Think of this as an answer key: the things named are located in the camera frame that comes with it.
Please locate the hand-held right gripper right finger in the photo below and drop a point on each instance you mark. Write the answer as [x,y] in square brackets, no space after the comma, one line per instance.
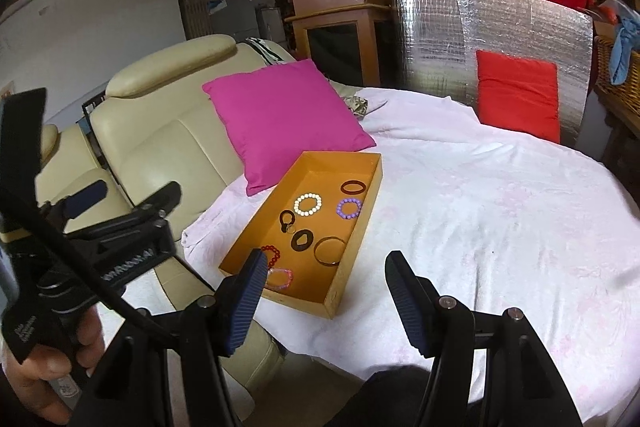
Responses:
[407,307]

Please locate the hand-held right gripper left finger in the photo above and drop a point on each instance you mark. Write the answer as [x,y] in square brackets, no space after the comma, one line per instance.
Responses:
[245,302]

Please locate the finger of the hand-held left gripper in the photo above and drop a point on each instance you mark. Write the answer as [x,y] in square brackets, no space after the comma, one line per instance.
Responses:
[160,202]
[87,198]

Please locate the orange cardboard box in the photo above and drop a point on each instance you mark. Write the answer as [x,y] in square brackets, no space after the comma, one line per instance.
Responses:
[325,179]

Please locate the person's left hand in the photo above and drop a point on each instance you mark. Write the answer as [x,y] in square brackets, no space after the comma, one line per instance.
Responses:
[40,387]

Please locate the cream leather sofa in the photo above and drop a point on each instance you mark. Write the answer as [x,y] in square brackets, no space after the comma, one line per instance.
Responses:
[165,147]

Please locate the metal bangle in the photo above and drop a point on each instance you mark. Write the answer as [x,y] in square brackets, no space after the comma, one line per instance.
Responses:
[316,252]

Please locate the white blanket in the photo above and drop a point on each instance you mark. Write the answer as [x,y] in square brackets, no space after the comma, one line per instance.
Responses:
[475,207]

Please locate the dark red bangle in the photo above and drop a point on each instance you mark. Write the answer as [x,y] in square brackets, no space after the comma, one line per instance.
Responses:
[344,187]

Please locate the pink cushion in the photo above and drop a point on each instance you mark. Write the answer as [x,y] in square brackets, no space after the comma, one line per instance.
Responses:
[285,122]

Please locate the striped cloth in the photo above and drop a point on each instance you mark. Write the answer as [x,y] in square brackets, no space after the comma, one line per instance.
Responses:
[262,49]

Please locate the window grille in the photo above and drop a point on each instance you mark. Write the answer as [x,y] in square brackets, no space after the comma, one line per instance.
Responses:
[195,7]

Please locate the grey appliance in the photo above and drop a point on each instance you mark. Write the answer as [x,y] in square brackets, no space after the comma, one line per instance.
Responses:
[235,17]

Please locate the patterned cloth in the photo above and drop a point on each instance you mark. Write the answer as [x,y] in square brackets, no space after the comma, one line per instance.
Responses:
[357,107]

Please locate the white refrigerator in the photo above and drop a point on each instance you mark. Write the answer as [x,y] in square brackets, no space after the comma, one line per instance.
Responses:
[270,24]

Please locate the red cushion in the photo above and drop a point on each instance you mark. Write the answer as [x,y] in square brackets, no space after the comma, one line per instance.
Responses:
[517,97]

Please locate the silver foil insulation board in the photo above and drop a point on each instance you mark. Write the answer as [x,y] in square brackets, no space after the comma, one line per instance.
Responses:
[430,42]

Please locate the wicker basket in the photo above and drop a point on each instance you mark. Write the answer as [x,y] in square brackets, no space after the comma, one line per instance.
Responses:
[620,92]

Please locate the blue cloth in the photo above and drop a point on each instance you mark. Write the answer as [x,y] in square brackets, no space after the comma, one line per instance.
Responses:
[625,52]

